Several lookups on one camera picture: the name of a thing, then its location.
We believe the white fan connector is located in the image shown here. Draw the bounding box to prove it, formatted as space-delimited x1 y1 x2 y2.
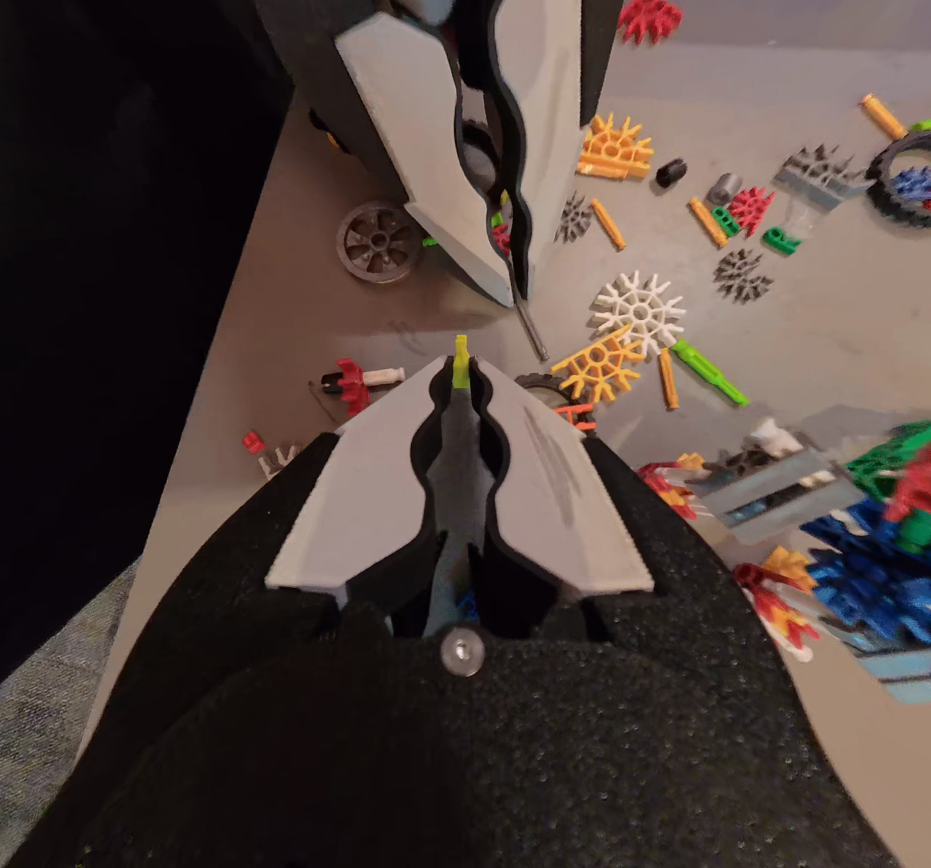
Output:
259 444 304 481

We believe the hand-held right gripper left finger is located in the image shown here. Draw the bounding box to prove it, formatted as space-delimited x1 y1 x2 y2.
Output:
265 357 455 603

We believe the white rod with black cap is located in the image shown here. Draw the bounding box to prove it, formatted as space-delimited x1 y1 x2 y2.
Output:
321 365 407 393

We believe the grey spoked wheel hub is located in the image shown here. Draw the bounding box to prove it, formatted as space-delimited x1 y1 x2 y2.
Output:
335 199 427 286

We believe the white thick rod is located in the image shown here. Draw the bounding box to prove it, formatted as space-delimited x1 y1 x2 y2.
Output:
748 416 795 459

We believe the green connector structure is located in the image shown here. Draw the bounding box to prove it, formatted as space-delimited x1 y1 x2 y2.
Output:
846 420 931 507

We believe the red frame connector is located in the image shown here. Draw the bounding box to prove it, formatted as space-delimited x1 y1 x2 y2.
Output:
882 445 931 521

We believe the black toy tyre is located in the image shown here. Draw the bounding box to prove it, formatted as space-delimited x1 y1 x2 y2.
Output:
461 121 504 193
515 371 599 436

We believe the large black knobby tyre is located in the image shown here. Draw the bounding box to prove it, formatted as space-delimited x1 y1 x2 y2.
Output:
865 129 931 229

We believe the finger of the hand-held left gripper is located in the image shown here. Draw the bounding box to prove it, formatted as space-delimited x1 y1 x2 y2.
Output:
483 0 584 302
335 12 515 309

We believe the orange fan connector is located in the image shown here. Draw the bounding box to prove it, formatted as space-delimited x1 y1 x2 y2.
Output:
577 113 655 181

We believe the grey panel assembly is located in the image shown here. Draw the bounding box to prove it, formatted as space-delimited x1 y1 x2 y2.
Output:
687 420 868 547

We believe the yellow half-circle connector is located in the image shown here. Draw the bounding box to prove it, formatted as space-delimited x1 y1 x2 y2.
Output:
550 324 647 405

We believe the white snowflake connector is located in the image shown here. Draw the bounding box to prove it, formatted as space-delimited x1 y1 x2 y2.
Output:
588 271 689 361

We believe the grey connector with panel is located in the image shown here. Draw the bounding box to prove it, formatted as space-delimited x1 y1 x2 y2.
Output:
771 144 871 211

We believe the small red connector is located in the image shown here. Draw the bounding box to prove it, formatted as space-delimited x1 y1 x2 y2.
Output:
726 186 776 238

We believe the dark grey snowflake connector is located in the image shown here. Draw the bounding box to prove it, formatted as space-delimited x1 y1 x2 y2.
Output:
553 191 596 244
712 249 774 305

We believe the red fan connector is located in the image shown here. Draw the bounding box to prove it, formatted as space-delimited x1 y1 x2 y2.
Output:
617 0 684 46

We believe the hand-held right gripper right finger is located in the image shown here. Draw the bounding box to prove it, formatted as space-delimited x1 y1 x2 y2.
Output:
469 357 654 600

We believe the grey blue panel pair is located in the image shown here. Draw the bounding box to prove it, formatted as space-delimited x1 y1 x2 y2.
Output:
857 648 931 703

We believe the thin metal rod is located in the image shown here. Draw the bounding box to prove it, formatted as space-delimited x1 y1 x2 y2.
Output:
511 277 548 362

